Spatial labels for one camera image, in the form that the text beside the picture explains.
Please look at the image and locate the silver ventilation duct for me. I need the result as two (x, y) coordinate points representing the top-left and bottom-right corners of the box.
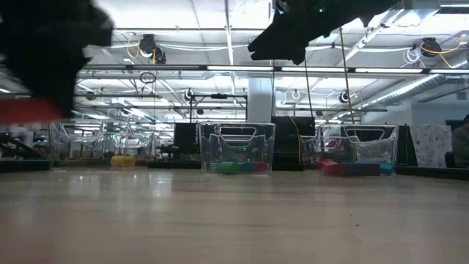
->
(353, 73), (469, 111)

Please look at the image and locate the black cabinet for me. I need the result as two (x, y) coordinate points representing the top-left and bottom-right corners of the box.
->
(271, 116), (317, 172)

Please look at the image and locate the red cylinder block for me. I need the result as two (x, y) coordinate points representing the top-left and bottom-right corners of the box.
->
(0, 98), (66, 125)

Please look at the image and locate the black monitor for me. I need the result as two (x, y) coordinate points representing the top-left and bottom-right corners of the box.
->
(173, 122), (203, 161)

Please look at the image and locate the long ceiling light bar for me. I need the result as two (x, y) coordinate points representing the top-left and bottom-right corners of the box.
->
(82, 64), (469, 74)

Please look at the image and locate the person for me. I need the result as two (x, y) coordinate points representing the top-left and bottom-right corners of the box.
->
(450, 113), (469, 169)

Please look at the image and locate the yellow cylinder block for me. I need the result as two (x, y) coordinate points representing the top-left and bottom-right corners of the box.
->
(110, 155), (137, 169)

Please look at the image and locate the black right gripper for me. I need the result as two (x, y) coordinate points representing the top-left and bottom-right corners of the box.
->
(248, 0), (367, 66)

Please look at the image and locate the white patterned panel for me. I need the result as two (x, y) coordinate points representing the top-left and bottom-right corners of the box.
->
(412, 123), (454, 169)

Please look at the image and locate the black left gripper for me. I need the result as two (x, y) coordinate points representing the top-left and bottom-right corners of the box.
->
(0, 0), (113, 119)

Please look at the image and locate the red rectangular block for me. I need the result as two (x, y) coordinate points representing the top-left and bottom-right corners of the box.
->
(314, 158), (342, 177)

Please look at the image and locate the thin yellow cable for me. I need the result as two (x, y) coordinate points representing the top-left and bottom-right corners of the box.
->
(288, 116), (302, 165)

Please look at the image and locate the clear plastic bin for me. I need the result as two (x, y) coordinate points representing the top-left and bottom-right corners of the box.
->
(199, 121), (276, 175)
(300, 123), (400, 176)
(48, 120), (155, 169)

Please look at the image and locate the green cube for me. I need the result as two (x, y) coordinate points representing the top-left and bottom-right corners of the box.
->
(215, 161), (241, 175)

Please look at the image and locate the thin black hanging cable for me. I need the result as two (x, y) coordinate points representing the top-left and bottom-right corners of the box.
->
(272, 60), (278, 118)

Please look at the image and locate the white square pillar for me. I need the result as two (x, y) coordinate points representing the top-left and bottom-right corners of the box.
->
(248, 76), (276, 124)

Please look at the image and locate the black metal gantry frame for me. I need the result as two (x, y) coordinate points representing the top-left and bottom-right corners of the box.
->
(188, 92), (248, 124)

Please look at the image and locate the black ceiling cable reel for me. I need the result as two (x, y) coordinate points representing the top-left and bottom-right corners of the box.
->
(153, 46), (167, 65)
(139, 33), (158, 55)
(420, 37), (443, 58)

